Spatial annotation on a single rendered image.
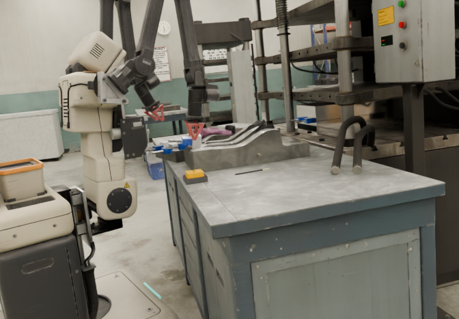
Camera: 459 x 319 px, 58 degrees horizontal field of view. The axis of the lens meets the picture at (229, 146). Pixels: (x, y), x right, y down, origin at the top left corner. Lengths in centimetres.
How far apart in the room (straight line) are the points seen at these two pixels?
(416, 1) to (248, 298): 123
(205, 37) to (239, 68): 70
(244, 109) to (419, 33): 464
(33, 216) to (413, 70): 147
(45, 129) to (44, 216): 680
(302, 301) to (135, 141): 88
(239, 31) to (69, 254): 539
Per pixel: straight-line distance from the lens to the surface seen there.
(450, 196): 237
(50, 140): 827
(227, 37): 650
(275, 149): 174
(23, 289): 157
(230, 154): 169
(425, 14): 180
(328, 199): 120
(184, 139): 170
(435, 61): 181
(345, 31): 201
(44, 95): 910
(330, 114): 245
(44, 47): 913
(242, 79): 620
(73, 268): 158
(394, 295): 142
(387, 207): 129
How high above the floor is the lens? 115
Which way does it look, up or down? 9 degrees down
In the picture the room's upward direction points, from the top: 6 degrees counter-clockwise
